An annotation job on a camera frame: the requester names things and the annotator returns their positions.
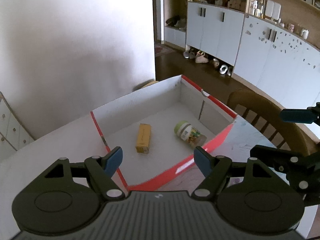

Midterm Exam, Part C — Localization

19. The green lid snack jar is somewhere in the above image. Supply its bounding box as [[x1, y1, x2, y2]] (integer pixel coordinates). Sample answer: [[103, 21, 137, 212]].
[[174, 120, 207, 148]]

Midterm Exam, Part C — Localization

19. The brown wooden chair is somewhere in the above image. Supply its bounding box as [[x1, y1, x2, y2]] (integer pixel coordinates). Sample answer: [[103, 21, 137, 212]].
[[227, 89, 319, 156]]

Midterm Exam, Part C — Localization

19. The small yellow box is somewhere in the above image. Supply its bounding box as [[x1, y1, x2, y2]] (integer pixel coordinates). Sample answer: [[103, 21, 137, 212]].
[[136, 124, 151, 154]]

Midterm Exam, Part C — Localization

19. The red white cardboard box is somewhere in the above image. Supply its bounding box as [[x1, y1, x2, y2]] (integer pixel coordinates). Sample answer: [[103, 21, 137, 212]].
[[91, 75, 236, 191]]

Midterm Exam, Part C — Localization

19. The white drawer sideboard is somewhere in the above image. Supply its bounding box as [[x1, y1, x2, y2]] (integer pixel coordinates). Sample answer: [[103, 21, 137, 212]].
[[0, 93, 35, 163]]

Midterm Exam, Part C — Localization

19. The silver shoe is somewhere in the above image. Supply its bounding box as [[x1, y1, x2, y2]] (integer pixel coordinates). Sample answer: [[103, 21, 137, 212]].
[[219, 64, 228, 75]]

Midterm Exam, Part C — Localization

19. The white pink sneaker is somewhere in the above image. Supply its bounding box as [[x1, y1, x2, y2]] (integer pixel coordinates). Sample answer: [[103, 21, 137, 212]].
[[195, 50, 209, 63]]

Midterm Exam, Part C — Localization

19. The red doormat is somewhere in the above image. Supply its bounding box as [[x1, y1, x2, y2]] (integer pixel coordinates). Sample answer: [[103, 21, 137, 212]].
[[155, 43, 175, 57]]

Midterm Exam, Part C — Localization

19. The white wall cabinet unit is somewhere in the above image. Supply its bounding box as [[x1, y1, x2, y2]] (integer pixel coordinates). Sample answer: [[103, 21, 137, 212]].
[[163, 0, 319, 108]]

